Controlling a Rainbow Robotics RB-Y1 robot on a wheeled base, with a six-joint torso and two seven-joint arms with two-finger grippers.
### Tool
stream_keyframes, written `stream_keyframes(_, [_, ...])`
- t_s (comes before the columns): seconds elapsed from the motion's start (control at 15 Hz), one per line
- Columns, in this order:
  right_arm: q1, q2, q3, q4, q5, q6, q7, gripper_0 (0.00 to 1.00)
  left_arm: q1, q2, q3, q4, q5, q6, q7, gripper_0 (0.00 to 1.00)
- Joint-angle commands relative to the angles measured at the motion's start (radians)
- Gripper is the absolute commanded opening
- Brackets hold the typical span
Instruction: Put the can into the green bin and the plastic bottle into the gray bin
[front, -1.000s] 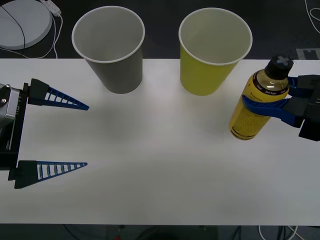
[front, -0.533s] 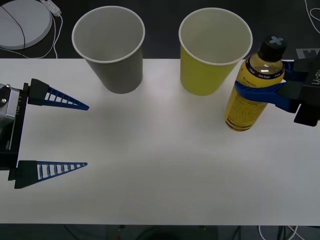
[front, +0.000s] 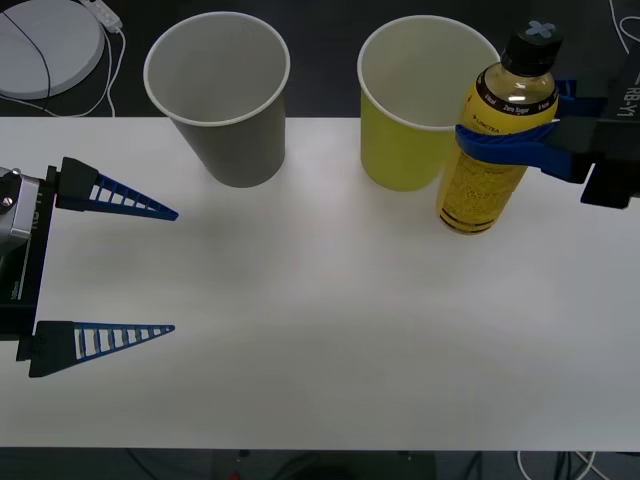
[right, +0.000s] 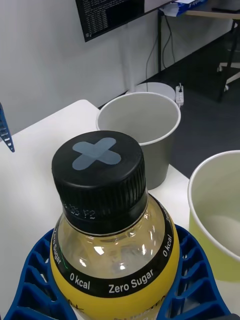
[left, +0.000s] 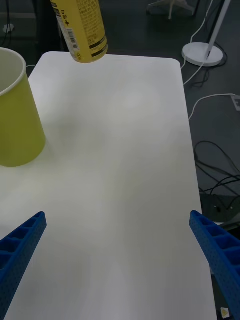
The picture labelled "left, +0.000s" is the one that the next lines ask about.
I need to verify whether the yellow bottle with black cap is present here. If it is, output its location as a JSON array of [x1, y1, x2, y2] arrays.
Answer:
[[49, 0, 109, 64]]

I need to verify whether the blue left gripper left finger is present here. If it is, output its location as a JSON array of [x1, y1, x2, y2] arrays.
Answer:
[[0, 211, 48, 320]]

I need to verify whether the black cable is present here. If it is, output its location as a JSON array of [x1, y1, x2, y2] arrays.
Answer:
[[194, 141, 240, 201]]

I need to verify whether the white power strip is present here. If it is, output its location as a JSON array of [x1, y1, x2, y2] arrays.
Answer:
[[231, 94, 240, 112]]

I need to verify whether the yellow-green plastic bin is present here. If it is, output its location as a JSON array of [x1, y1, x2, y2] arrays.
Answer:
[[0, 47, 47, 168]]

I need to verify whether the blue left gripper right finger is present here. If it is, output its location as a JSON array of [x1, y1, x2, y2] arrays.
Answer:
[[189, 210, 240, 320]]

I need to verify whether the white lamp stand with pole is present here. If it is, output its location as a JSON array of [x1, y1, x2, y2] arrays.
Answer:
[[181, 0, 232, 67]]

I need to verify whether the white cable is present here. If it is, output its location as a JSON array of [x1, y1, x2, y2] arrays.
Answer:
[[188, 93, 236, 120], [180, 0, 215, 86]]

